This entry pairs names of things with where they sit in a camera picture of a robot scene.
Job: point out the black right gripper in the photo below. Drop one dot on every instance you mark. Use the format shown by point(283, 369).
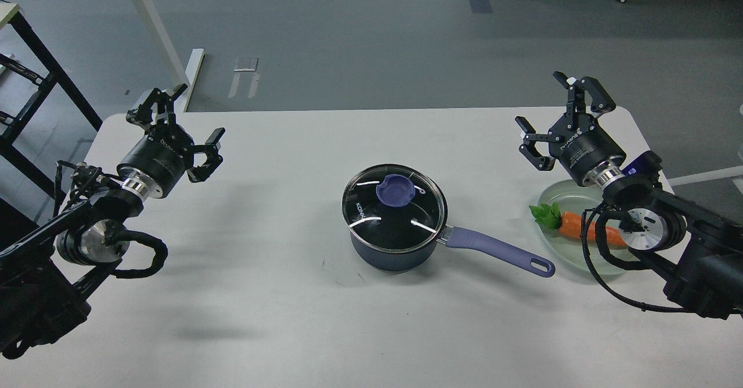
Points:
point(583, 147)

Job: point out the orange toy carrot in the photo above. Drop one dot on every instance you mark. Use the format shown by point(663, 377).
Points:
point(569, 224)

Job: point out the blue saucepan with purple handle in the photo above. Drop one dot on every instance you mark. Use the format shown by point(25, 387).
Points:
point(460, 238)

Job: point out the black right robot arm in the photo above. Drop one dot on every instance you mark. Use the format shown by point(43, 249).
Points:
point(638, 226)

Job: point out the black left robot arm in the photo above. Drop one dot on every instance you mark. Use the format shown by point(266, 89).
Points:
point(49, 274)

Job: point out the glass lid with purple knob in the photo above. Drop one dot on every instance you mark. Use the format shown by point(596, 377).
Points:
point(393, 208)

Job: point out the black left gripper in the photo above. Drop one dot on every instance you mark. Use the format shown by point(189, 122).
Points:
point(166, 151)

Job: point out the black metal rack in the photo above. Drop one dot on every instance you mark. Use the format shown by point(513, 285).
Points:
point(44, 85)

